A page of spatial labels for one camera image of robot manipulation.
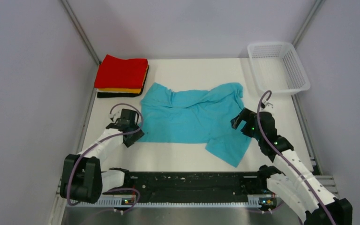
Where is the teal t-shirt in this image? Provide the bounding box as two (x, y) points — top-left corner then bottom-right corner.
(140, 82), (251, 167)

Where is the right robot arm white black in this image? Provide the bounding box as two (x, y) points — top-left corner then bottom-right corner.
(231, 108), (353, 225)

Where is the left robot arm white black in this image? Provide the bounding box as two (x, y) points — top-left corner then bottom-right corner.
(60, 108), (144, 206)

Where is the red folded t-shirt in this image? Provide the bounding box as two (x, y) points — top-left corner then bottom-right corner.
(94, 55), (149, 89)

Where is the white plastic basket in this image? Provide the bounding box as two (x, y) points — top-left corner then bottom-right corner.
(247, 41), (311, 96)

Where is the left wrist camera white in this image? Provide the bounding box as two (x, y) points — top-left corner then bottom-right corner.
(109, 111), (121, 122)

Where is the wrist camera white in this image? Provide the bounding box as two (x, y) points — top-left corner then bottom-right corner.
(109, 111), (121, 122)
(260, 102), (274, 110)

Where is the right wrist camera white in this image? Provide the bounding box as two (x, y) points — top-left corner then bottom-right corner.
(260, 102), (274, 110)

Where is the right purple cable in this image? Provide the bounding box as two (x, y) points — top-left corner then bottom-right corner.
(257, 90), (338, 225)

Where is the purple cable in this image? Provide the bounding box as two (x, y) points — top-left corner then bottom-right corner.
(66, 103), (144, 207)
(257, 90), (338, 225)

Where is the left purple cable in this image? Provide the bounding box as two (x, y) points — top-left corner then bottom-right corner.
(66, 103), (144, 207)

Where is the left corner metal post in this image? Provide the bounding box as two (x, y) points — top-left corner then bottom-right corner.
(59, 0), (101, 65)

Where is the corner metal post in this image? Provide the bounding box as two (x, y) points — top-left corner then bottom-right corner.
(292, 0), (326, 48)
(59, 0), (101, 65)

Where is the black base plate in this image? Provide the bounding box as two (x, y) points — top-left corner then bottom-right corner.
(102, 171), (288, 205)

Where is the white cable duct strip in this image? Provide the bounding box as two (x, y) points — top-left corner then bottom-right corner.
(75, 196), (261, 209)

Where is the aluminium rail frame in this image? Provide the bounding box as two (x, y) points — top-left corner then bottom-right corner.
(48, 175), (339, 225)

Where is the right corner metal post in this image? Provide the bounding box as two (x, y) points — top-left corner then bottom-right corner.
(292, 0), (326, 48)

